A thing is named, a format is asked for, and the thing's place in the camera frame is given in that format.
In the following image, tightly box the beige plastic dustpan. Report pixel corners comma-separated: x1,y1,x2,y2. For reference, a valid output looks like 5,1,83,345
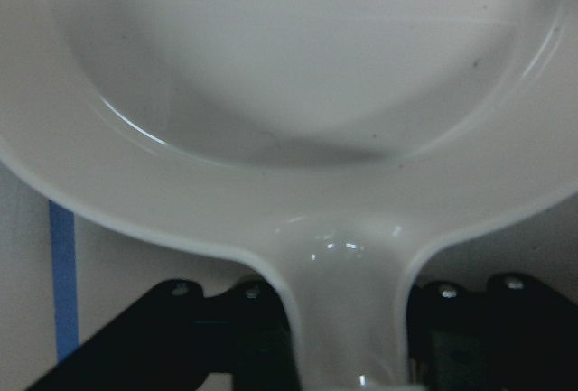
1,0,577,388

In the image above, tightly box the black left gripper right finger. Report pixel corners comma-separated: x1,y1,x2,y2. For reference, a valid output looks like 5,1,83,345
406,273,577,390

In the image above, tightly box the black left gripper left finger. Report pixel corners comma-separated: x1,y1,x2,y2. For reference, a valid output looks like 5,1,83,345
30,279,294,390

